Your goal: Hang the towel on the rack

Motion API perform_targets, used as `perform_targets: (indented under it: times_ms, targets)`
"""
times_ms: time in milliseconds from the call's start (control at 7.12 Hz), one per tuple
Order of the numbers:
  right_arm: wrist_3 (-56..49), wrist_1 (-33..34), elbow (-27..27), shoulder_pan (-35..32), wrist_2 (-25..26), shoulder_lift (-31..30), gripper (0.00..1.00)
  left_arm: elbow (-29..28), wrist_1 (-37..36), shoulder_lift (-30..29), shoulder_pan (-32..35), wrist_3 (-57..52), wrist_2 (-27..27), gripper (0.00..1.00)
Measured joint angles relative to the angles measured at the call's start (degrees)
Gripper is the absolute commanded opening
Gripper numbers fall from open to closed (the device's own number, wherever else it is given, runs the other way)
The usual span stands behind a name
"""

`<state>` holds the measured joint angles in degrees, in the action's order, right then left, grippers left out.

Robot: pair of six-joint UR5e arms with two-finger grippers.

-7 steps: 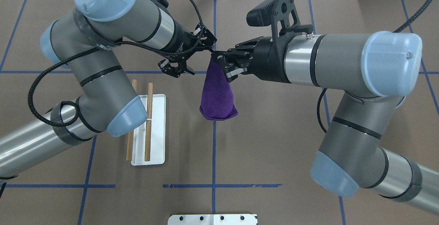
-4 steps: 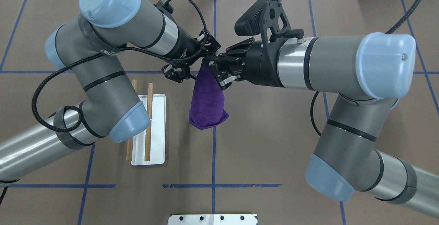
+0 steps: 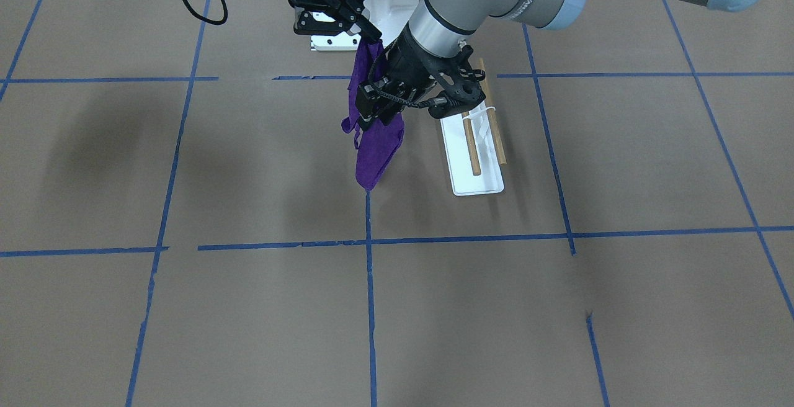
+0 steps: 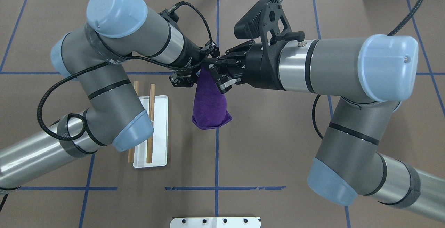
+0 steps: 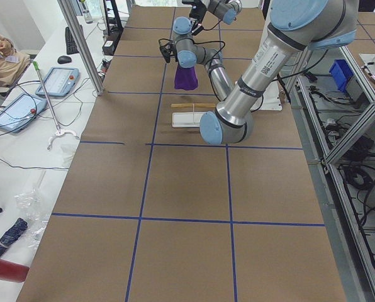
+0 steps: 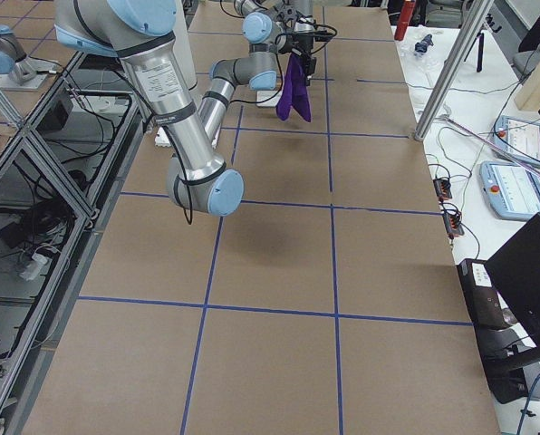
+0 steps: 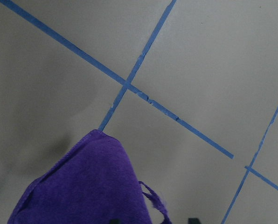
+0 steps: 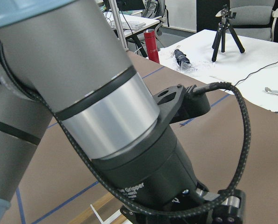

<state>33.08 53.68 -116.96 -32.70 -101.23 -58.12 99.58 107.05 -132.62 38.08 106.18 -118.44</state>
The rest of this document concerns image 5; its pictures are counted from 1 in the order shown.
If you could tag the black keyboard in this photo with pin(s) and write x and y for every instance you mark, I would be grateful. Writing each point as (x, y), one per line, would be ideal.
(70, 43)

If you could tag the red bottle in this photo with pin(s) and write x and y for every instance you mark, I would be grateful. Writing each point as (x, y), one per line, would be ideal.
(13, 272)

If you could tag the metal reacher rod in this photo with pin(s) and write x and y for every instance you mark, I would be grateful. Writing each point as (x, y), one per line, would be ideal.
(41, 91)

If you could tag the brown paper table cover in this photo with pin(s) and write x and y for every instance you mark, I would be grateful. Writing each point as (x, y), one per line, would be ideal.
(149, 212)

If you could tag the teach pendant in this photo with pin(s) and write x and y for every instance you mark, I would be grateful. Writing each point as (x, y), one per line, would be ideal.
(60, 80)
(20, 112)

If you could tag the seated person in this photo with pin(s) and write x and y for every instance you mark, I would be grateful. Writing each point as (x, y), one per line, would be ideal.
(12, 62)

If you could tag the upper teach pendant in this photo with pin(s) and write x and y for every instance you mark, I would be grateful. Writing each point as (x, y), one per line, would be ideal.
(60, 80)

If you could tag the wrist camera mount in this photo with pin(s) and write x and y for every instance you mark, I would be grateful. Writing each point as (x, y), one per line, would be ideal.
(167, 49)

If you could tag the blue storage bin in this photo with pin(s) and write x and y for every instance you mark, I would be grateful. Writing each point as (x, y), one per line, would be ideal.
(341, 73)

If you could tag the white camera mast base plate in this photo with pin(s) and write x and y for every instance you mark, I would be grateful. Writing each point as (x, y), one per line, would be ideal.
(270, 100)

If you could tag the lower teach pendant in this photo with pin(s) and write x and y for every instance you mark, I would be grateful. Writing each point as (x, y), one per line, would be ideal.
(20, 112)

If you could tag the black computer mouse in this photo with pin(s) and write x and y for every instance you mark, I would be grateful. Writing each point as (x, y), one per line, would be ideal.
(63, 59)

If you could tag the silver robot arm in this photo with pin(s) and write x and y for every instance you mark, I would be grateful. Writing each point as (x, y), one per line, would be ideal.
(225, 11)
(293, 26)

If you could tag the purple towel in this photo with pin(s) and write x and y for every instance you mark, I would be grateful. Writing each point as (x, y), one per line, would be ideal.
(185, 79)

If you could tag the clear plastic wrap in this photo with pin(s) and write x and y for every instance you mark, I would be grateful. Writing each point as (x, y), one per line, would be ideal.
(34, 210)

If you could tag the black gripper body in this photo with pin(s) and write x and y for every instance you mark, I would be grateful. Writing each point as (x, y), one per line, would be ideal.
(194, 16)

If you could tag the left wooden rack bar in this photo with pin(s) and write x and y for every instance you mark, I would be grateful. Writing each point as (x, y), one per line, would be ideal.
(193, 105)

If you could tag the grey aluminium frame post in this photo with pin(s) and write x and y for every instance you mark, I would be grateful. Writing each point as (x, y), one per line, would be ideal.
(75, 28)

